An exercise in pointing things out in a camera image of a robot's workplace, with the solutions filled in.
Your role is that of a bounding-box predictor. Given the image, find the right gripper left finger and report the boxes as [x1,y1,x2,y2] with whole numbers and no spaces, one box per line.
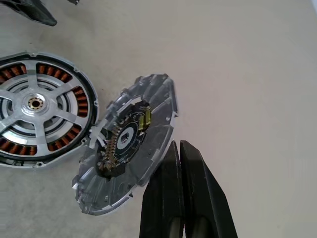
[138,140,186,238]

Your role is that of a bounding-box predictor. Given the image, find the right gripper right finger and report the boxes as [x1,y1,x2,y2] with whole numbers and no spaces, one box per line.
[179,140,239,238]

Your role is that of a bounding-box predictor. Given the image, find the silver motor cover circuit board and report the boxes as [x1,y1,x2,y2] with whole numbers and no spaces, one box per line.
[71,72,179,217]

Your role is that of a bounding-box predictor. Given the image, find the silver motor housing copper windings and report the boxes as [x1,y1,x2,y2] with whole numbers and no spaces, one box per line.
[0,51,100,170]

